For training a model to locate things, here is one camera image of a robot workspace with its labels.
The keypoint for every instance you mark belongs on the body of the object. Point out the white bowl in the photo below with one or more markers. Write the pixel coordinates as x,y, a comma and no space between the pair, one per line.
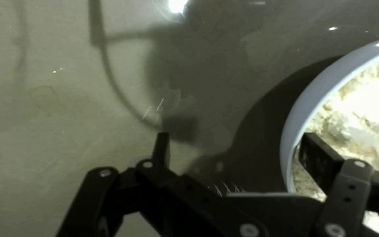
312,100

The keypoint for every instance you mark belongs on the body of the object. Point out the pale protein powder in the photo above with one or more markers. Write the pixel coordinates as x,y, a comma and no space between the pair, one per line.
374,106

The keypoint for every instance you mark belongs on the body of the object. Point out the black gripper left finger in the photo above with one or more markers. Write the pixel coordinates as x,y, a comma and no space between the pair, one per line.
111,189

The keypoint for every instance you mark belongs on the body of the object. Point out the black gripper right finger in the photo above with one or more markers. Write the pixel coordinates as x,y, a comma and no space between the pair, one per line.
348,193

